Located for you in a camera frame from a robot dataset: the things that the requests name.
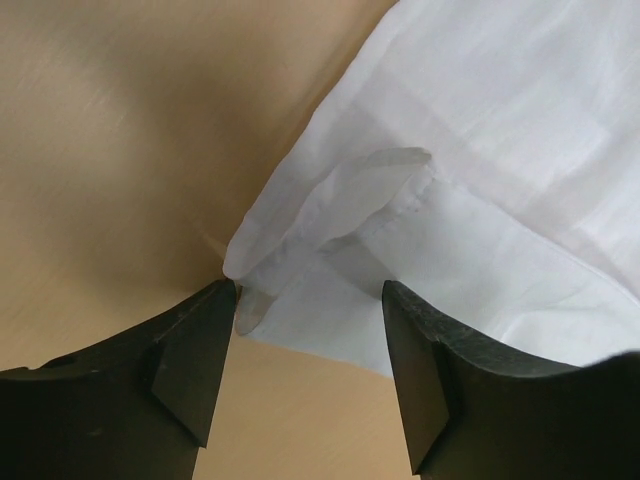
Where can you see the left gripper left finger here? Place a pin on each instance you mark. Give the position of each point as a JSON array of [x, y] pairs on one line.
[[138, 405]]

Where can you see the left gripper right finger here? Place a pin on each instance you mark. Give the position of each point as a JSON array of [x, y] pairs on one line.
[[475, 408]]

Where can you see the white long sleeve shirt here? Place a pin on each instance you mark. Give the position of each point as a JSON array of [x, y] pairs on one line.
[[483, 153]]

